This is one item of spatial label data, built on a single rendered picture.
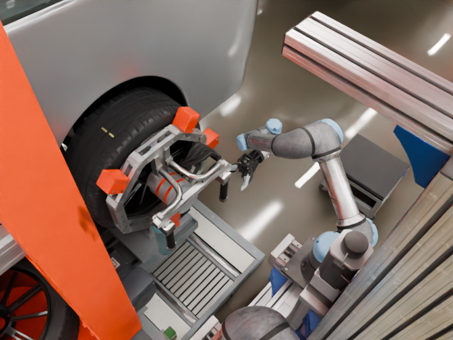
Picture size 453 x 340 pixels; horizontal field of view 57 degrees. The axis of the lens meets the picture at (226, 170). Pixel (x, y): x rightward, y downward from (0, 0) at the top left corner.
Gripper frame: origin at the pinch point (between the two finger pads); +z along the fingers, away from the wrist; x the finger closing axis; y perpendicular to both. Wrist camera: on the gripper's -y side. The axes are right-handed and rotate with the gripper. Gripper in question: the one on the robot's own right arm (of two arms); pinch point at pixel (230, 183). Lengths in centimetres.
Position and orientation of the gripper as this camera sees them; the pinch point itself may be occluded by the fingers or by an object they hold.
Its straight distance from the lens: 194.9
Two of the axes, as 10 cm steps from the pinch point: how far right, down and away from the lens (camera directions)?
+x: 7.4, 5.6, -3.6
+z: -6.7, 5.9, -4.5
